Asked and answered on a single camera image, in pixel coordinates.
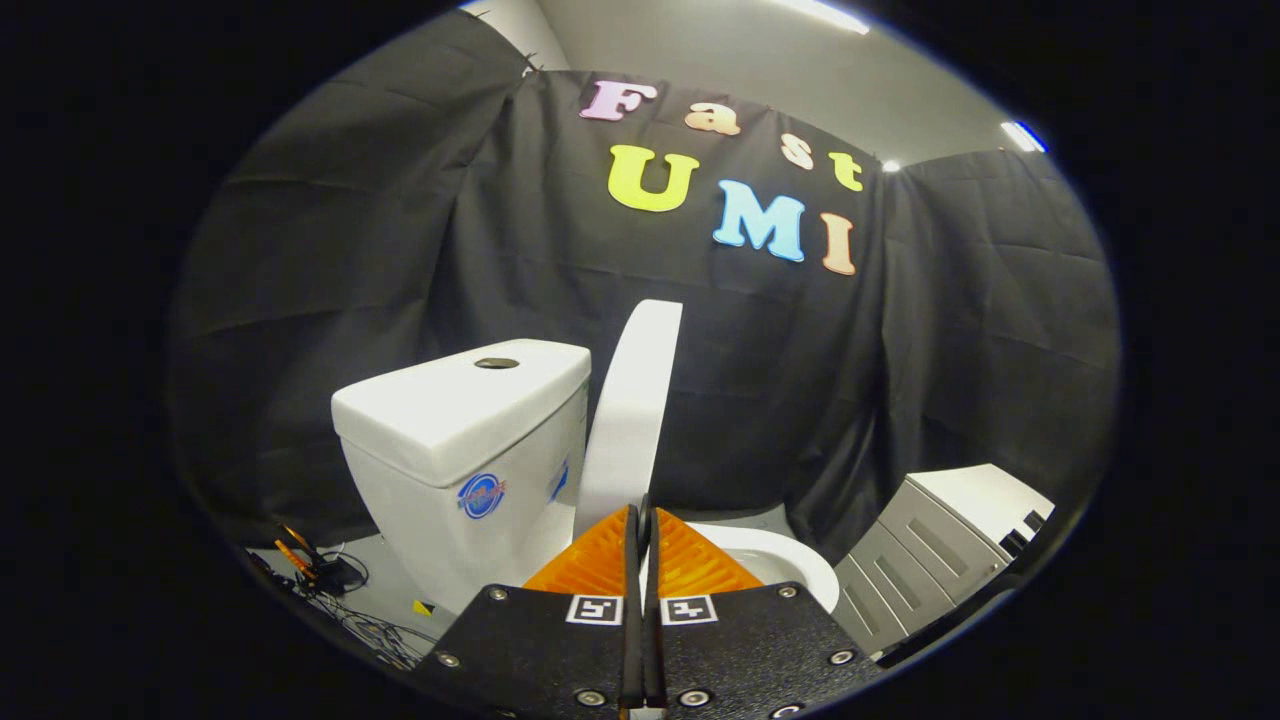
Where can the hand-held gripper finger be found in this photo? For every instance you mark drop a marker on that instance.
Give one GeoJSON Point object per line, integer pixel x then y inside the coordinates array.
{"type": "Point", "coordinates": [655, 600]}
{"type": "Point", "coordinates": [630, 600]}

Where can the white toilet seat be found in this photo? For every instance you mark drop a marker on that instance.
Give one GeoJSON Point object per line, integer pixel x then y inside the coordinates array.
{"type": "Point", "coordinates": [805, 562]}

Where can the black backdrop cloth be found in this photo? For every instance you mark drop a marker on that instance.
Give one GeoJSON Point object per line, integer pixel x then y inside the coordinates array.
{"type": "Point", "coordinates": [760, 380]}

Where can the grey drawer cabinet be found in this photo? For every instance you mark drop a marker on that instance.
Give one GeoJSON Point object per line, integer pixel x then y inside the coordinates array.
{"type": "Point", "coordinates": [930, 550]}

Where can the orange and black tool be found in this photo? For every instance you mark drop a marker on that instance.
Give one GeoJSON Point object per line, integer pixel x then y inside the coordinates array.
{"type": "Point", "coordinates": [305, 560]}

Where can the rectangular ceiling light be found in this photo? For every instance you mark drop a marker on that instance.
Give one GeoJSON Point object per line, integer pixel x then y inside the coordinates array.
{"type": "Point", "coordinates": [1022, 136]}

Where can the long ceiling light strip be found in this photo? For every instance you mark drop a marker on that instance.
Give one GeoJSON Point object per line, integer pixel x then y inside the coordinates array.
{"type": "Point", "coordinates": [825, 14]}

